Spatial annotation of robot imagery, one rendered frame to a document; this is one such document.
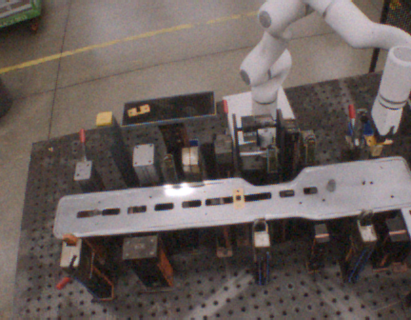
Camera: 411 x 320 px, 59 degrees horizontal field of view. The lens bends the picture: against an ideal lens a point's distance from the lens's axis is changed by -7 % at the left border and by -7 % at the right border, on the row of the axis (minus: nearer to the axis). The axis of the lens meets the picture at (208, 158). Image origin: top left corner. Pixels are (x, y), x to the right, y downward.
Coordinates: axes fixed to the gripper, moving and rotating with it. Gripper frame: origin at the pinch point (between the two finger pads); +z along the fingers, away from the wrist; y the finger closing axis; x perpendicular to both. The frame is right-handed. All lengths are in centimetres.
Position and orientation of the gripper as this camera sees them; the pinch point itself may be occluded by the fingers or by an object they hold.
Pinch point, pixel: (380, 134)
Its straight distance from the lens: 128.0
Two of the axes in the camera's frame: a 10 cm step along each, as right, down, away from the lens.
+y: 0.6, 7.9, -6.1
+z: 1.2, 6.1, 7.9
